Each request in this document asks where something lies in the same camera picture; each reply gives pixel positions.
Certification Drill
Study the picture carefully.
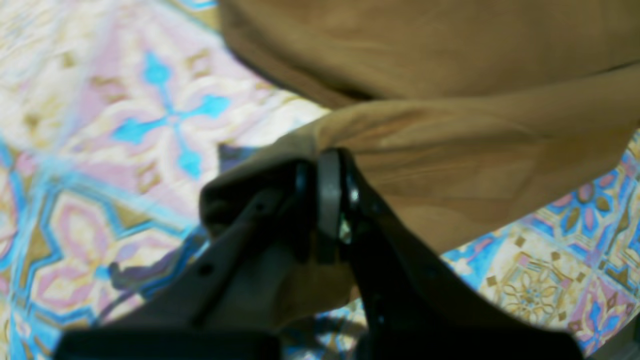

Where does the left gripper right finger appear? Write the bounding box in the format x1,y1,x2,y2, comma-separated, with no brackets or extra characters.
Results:
340,150,531,333

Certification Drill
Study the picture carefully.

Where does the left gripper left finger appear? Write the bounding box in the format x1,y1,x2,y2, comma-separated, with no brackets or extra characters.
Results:
115,150,343,331

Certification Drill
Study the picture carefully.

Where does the brown t-shirt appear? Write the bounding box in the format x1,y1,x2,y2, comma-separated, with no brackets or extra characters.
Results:
200,0,640,331

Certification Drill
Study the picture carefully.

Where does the patterned tablecloth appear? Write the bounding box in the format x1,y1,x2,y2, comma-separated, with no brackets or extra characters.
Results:
0,0,639,360

